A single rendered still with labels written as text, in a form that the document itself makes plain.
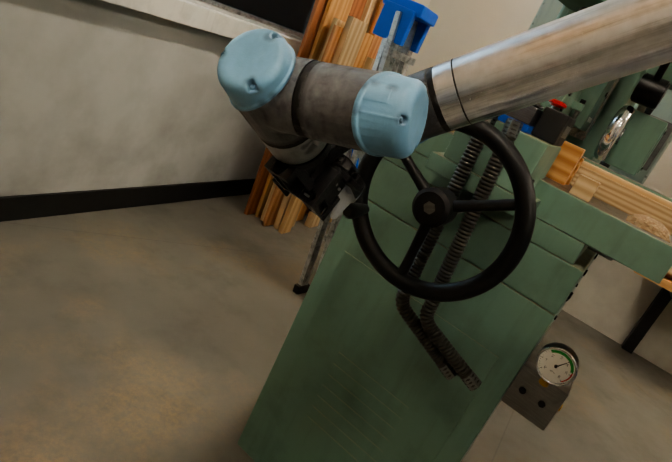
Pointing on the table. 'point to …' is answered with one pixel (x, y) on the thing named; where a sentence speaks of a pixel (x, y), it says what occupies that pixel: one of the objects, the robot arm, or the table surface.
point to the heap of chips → (649, 225)
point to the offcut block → (584, 187)
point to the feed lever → (651, 89)
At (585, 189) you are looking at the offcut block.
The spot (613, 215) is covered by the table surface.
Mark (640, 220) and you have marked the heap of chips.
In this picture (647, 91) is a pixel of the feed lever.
